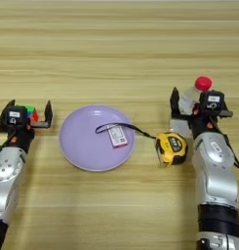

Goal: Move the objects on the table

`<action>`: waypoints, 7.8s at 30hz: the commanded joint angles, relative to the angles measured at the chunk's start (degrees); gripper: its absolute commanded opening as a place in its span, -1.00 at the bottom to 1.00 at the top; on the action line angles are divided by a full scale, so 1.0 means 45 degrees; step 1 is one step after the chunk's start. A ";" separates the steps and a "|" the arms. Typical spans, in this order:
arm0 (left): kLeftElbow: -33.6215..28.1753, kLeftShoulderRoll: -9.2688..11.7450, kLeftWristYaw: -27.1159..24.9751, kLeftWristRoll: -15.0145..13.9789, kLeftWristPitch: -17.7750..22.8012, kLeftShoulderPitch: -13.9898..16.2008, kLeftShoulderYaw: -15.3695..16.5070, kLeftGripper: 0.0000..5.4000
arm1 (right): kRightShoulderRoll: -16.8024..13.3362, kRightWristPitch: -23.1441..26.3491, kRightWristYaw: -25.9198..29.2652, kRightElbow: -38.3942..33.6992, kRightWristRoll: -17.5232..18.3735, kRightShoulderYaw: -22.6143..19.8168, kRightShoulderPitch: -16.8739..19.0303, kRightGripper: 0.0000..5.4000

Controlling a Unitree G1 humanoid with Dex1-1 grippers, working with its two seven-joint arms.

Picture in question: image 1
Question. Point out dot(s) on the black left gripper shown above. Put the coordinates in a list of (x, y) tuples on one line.
[(38, 125)]

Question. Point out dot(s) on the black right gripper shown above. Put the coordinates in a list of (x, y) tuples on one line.
[(184, 116)]

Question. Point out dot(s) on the colourful puzzle cube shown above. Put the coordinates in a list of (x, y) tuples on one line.
[(33, 115)]

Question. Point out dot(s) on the clear bottle with red cap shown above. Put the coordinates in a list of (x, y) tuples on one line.
[(203, 83)]

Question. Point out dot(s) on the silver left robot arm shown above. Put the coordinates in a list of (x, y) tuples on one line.
[(7, 182)]

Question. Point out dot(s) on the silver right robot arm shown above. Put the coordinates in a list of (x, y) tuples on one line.
[(215, 169)]

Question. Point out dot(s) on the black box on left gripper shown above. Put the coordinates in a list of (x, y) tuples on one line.
[(17, 115)]

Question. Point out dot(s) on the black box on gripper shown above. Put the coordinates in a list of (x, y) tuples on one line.
[(17, 115), (212, 99)]

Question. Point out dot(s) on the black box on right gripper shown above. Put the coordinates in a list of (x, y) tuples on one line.
[(212, 99)]

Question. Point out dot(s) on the yellow black tape measure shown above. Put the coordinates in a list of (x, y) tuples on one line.
[(171, 148)]

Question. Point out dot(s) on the purple round plate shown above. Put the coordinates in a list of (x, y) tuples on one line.
[(88, 149)]

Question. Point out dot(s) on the pink and white card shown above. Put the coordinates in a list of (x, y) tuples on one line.
[(117, 136)]

